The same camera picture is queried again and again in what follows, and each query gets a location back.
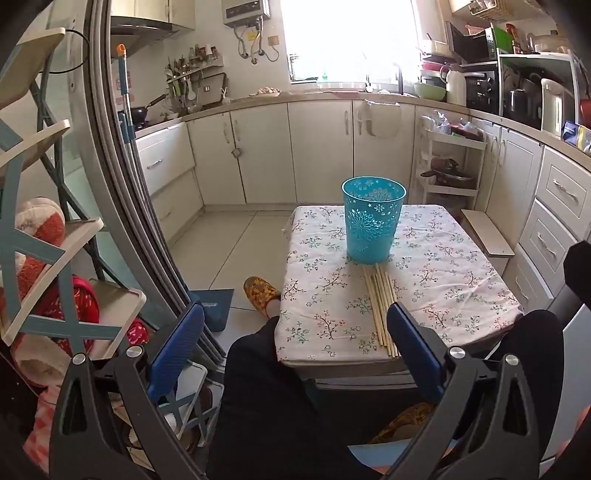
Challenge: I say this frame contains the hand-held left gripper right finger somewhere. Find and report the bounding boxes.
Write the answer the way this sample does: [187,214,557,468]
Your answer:
[383,302,552,480]

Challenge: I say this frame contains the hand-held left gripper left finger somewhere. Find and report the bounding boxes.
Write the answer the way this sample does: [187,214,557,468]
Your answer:
[48,302,227,480]

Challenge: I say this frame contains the bundle of wooden chopsticks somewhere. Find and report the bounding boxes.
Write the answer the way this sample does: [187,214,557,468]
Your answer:
[362,263,402,360]

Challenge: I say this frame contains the blue perforated plastic basket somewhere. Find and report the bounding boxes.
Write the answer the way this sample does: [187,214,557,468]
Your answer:
[342,176,407,265]

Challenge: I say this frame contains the blue dustpan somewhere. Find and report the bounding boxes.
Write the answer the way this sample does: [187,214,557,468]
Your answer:
[189,288,235,332]

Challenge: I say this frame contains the low grey table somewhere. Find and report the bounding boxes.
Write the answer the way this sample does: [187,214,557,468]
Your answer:
[277,355,421,393]

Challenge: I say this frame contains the floral tablecloth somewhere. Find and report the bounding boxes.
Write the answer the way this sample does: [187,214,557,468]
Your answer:
[276,204,525,365]

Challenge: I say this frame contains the yellow patterned slipper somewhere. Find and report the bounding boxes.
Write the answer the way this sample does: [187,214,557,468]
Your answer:
[243,276,282,319]
[369,401,435,444]

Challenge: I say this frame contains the white cabinets with drawers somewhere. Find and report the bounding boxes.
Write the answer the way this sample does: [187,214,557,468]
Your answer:
[471,117,591,315]

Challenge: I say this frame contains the beige wooden stool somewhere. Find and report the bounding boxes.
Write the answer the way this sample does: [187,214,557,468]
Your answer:
[462,209,515,258]

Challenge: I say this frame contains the person's left leg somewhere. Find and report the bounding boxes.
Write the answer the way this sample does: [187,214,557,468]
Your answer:
[206,316,384,480]

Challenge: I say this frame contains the blue box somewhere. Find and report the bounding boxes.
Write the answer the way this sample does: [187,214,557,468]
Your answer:
[562,121,591,153]

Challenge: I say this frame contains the pink checked cloth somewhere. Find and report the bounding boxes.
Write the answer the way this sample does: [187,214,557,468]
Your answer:
[23,392,61,472]

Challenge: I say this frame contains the dark pot with lid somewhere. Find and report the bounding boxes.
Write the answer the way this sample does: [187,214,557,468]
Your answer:
[420,158,476,188]

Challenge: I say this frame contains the white electric kettle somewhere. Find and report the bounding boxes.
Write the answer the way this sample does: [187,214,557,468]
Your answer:
[540,78,565,137]

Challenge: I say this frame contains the teal and beige folding shelf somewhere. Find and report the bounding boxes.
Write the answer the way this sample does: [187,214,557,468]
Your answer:
[0,28,218,455]

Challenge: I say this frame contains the white cabinets under stove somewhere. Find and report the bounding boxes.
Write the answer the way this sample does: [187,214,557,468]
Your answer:
[134,122,204,241]

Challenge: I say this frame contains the dark metal kettle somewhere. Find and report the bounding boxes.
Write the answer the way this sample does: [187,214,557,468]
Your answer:
[508,88,541,121]

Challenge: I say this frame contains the red and white plush toy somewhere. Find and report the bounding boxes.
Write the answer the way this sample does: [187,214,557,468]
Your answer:
[11,198,68,287]

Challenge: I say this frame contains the white storage cart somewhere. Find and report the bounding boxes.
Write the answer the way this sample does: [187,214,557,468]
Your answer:
[416,115,488,217]

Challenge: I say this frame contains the black countertop appliance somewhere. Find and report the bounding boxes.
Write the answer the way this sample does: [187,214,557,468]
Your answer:
[466,71,499,114]

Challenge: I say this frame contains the white counter shelf rack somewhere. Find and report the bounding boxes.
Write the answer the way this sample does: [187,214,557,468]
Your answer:
[496,51,583,134]

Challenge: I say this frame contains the white thermos jug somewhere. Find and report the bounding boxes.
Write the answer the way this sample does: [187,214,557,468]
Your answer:
[440,65,467,107]

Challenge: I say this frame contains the white cabinets under window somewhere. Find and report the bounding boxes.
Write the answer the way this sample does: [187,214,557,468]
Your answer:
[187,99,416,204]

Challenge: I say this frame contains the white door-hung bag holder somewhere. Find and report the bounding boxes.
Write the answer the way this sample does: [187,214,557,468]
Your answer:
[360,99,402,139]

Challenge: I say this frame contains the green bowl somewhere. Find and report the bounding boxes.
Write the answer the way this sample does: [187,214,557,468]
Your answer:
[413,82,447,102]

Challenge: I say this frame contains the black wok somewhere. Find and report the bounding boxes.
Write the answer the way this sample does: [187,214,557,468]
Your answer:
[130,95,167,127]

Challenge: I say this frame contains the green box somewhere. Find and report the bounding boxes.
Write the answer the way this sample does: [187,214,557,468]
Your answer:
[492,25,513,54]

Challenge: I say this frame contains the black microwave oven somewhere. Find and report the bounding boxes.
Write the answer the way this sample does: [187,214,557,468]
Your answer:
[450,23,499,63]

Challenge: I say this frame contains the mop with orange tip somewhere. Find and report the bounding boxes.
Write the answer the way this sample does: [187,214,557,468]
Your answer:
[115,44,139,144]

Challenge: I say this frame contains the kitchen window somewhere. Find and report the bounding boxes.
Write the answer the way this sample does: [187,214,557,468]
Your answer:
[279,0,432,86]

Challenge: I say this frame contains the range hood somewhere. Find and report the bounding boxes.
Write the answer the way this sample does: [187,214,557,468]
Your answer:
[111,16,195,51]

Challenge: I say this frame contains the white upper cabinets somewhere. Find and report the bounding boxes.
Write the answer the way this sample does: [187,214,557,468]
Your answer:
[111,0,197,28]

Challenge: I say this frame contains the grey sliding door frame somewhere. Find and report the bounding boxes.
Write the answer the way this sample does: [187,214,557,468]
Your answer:
[69,0,222,370]

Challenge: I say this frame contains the wall utensil rack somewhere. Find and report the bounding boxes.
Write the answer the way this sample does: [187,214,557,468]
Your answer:
[165,44,227,116]

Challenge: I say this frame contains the wall water heater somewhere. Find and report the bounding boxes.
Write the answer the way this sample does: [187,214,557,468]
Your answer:
[222,0,271,26]

